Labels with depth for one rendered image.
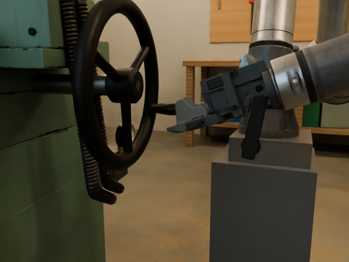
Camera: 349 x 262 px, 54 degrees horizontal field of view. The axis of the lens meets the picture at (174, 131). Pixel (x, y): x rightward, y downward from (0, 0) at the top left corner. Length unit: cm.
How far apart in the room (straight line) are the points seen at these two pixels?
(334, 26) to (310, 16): 282
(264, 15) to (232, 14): 317
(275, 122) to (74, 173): 60
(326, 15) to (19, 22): 74
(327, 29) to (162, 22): 326
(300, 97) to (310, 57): 6
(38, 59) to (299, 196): 78
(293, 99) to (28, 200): 50
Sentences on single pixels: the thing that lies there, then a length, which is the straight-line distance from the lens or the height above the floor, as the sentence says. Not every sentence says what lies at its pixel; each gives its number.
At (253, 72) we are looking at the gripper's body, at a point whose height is 83.
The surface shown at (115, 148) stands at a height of 62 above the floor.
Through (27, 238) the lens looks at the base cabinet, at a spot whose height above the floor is 53.
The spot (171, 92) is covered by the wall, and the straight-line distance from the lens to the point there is 411.
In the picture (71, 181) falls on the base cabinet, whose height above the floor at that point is 59.
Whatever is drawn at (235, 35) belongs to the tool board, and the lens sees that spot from 388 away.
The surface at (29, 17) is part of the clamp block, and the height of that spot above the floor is 92.
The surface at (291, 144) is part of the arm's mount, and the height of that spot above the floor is 62.
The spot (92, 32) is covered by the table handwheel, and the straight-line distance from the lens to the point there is 49.
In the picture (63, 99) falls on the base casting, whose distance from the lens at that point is 75.
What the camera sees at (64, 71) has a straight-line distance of 75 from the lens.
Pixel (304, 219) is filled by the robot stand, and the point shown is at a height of 41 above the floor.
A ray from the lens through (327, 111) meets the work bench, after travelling 340.
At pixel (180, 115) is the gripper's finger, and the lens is 63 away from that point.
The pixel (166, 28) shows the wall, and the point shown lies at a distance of 413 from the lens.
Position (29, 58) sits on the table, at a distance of 56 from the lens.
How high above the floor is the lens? 85
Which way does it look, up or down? 12 degrees down
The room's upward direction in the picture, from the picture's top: straight up
